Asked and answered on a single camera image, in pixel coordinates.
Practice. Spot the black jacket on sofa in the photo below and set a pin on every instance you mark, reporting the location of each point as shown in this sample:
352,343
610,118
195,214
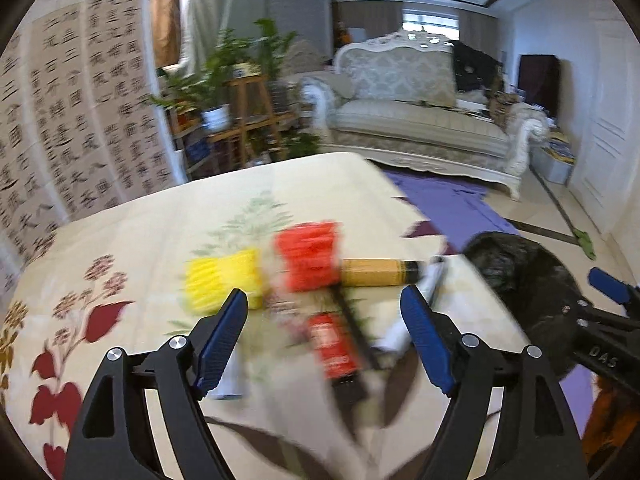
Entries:
475,70

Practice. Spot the ornate white sofa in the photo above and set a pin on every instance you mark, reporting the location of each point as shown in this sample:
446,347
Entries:
394,100

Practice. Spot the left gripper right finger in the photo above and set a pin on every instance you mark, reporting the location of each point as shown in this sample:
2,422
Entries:
536,436

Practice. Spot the green potted plant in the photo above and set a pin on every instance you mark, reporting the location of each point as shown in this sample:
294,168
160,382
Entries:
207,88

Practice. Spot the green slipper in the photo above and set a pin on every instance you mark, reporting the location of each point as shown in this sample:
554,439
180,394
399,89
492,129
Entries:
585,242

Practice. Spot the storage box by sofa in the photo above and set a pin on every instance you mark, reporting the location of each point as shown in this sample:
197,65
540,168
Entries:
554,160

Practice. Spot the black tube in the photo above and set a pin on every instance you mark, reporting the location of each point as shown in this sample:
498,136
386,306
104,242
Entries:
349,316

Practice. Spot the blue white paper box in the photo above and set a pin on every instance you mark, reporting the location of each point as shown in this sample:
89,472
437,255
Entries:
231,374

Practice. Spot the dark covered cabinet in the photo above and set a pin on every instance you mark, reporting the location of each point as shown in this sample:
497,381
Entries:
539,76

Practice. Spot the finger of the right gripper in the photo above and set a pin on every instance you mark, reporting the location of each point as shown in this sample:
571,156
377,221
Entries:
615,289

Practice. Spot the purple floor cloth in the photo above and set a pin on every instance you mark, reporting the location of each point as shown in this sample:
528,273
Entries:
457,208

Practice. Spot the white toothpaste tube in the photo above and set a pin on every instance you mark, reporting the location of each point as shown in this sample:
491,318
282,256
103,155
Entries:
415,302

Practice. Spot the yellow bottle black cap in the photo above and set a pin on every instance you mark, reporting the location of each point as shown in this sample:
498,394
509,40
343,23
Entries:
380,272

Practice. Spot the yellow honeycomb paper ball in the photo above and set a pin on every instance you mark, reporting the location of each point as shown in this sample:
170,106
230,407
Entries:
210,280

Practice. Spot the white door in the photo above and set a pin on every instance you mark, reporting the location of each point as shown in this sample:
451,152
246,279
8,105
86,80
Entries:
608,155

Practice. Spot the white plant pot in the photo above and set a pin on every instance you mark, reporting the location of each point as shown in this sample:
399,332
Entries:
217,119

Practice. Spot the grey curtain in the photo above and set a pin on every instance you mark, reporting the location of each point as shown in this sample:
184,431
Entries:
204,21

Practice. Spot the wooden plant stand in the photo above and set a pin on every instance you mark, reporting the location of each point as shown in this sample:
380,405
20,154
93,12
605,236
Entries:
256,128

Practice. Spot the floral cream tablecloth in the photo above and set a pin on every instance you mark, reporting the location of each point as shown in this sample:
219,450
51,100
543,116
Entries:
137,274

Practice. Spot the black trash bag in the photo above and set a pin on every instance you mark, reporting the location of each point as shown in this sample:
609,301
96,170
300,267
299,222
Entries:
534,286

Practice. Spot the red honeycomb paper ball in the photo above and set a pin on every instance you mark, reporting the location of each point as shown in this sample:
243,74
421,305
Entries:
307,257

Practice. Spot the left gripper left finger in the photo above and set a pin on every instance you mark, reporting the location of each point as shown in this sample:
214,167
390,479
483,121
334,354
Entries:
112,437

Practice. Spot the calligraphy folding screen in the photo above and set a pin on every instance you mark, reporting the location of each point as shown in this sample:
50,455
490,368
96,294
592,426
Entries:
79,133

